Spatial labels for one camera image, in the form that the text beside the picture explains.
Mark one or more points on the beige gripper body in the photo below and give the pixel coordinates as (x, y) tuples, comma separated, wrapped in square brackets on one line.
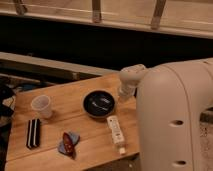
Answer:
[(126, 90)]

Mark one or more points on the black ceramic bowl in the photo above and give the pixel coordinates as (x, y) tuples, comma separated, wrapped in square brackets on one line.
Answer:
[(99, 104)]

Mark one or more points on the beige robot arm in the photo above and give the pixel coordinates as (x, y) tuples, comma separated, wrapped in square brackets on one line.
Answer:
[(169, 101)]

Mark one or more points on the white remote controller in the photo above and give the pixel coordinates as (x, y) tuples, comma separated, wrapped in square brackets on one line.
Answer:
[(117, 134)]

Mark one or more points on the wooden table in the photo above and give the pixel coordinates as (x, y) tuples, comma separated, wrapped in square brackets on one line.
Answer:
[(95, 147)]

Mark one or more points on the translucent plastic cup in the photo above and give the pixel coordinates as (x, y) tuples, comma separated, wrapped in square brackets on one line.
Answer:
[(42, 105)]

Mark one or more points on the black white striped box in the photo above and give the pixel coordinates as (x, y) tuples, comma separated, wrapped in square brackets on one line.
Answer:
[(33, 134)]

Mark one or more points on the dark clutter at left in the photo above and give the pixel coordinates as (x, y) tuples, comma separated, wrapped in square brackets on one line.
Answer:
[(7, 103)]

